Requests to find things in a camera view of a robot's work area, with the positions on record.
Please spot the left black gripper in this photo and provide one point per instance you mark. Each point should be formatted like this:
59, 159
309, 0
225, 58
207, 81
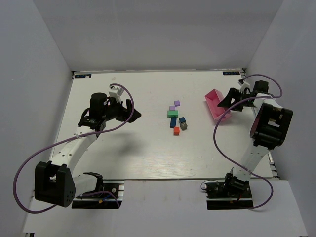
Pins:
126, 110

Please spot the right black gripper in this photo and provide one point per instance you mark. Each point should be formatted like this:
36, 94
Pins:
236, 98

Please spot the pink plastic box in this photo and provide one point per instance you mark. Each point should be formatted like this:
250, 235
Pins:
213, 98

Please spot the green arch wood block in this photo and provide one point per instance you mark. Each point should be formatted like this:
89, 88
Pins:
172, 113

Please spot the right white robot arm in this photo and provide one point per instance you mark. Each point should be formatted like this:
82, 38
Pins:
268, 131

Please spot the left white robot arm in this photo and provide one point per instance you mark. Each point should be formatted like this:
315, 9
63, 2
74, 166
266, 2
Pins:
54, 180

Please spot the long blue wood block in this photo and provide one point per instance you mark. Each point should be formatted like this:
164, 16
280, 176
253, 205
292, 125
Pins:
173, 122

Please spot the right blue table label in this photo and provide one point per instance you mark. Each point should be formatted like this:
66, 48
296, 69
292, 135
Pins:
231, 73

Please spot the blue table label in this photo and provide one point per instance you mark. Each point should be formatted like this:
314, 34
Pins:
231, 73
82, 76

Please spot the purple wood cube far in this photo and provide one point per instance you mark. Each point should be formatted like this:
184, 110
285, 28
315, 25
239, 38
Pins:
177, 103

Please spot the red wood cube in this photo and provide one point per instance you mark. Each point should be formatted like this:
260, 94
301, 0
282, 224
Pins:
176, 131

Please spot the small blue wood cube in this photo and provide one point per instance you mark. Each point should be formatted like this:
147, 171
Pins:
182, 120

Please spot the olive grey wood cube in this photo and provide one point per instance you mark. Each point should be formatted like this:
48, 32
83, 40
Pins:
183, 126

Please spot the left blue table label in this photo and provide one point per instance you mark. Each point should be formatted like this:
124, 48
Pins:
82, 76

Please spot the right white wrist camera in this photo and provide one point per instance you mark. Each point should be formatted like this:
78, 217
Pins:
244, 86

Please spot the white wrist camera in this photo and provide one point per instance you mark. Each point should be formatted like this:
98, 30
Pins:
116, 92
244, 86

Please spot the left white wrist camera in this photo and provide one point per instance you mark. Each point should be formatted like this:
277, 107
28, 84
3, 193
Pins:
116, 92

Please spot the aluminium table edge rail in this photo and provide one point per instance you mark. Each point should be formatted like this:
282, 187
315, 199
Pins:
246, 78

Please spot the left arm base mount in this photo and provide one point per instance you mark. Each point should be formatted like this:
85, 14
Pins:
110, 197

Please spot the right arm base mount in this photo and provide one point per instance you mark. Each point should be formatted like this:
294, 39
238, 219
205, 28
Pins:
222, 197

